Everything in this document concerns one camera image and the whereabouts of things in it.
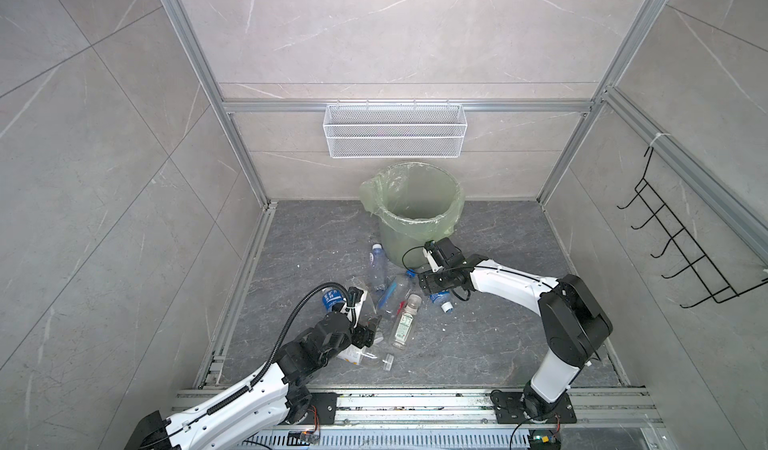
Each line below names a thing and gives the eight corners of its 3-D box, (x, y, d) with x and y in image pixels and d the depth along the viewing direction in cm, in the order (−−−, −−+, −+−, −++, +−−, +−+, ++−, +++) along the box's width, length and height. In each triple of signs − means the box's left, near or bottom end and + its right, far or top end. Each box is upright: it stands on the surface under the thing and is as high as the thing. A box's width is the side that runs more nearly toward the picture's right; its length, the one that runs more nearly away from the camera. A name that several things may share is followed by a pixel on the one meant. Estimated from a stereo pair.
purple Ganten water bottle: (368, 294, 95) (367, 289, 92) (370, 249, 107) (370, 243, 104) (387, 294, 95) (387, 289, 92) (387, 249, 107) (387, 243, 104)
